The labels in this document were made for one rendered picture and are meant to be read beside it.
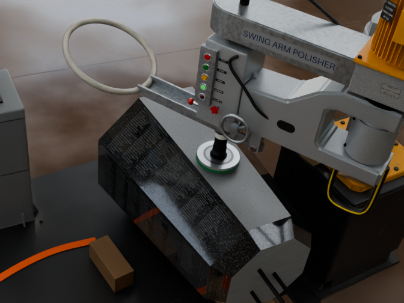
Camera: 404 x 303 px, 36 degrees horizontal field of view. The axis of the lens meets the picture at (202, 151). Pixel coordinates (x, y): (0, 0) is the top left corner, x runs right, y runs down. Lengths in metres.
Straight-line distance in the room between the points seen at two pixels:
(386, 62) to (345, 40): 0.21
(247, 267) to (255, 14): 1.12
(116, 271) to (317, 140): 1.40
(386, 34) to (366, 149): 0.50
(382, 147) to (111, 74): 3.02
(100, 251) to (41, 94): 1.75
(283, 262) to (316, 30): 1.12
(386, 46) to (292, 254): 1.14
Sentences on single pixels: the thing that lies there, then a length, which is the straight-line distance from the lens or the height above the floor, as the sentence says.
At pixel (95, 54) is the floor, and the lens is 5.37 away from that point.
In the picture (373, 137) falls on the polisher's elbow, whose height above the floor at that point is 1.39.
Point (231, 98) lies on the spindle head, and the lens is 2.68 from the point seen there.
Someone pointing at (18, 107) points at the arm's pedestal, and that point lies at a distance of 3.34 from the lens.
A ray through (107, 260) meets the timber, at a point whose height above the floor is 0.13.
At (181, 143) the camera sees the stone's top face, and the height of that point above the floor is 0.82.
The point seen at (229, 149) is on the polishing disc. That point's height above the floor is 0.88.
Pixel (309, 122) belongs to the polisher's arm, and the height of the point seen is 1.35.
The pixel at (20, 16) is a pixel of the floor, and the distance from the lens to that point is 5.93.
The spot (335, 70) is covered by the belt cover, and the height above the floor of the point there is 1.62.
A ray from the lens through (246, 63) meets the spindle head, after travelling 2.57.
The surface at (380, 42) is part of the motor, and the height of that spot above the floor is 1.78.
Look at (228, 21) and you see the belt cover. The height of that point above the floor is 1.65.
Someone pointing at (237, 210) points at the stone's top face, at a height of 0.82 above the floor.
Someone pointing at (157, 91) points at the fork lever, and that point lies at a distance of 3.06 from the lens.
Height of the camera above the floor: 2.84
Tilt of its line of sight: 40 degrees down
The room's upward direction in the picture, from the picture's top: 8 degrees clockwise
